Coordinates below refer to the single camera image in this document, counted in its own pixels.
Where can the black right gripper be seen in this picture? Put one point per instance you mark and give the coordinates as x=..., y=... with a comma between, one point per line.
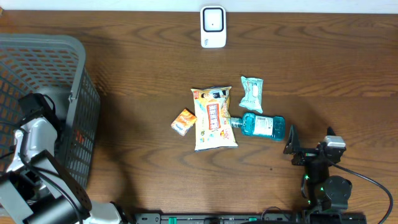
x=292, y=147

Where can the teal mouthwash bottle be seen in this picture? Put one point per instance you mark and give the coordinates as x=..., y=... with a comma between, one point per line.
x=260, y=126

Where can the mint green tissue pack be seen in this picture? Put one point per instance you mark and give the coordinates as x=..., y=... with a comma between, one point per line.
x=252, y=99

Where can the yellow snack bag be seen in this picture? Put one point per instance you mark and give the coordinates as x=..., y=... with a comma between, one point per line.
x=213, y=127

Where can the small orange box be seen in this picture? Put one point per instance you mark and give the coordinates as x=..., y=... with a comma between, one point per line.
x=183, y=122

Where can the red orange snack packet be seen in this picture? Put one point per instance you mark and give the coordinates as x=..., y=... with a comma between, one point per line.
x=79, y=137

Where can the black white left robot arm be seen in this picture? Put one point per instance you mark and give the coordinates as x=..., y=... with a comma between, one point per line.
x=35, y=187

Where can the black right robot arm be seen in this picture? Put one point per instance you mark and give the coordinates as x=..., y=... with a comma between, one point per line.
x=327, y=194

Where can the white barcode scanner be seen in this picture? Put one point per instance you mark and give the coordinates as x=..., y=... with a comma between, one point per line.
x=213, y=27

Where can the gray plastic shopping basket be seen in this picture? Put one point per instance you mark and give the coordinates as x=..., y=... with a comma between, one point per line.
x=53, y=65

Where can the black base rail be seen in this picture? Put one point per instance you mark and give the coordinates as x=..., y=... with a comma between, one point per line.
x=271, y=217

